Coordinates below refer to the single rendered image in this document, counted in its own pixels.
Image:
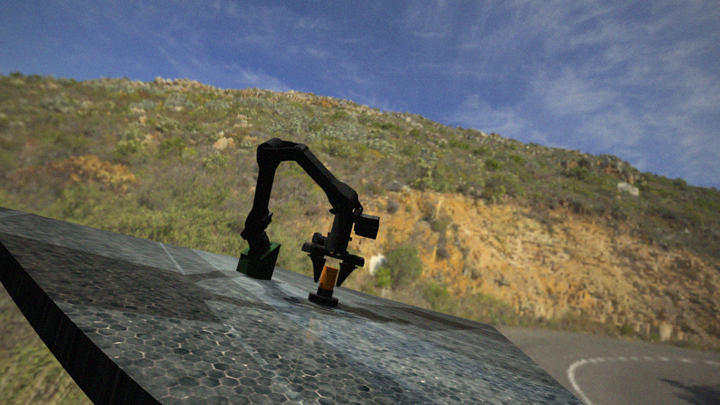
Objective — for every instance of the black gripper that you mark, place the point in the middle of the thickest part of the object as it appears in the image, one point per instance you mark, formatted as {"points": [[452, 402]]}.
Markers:
{"points": [[337, 243]]}

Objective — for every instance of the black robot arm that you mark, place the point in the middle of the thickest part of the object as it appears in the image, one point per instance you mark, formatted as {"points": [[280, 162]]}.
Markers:
{"points": [[341, 196]]}

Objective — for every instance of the orange knob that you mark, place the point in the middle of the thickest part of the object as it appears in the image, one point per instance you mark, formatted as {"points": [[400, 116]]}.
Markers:
{"points": [[328, 278]]}

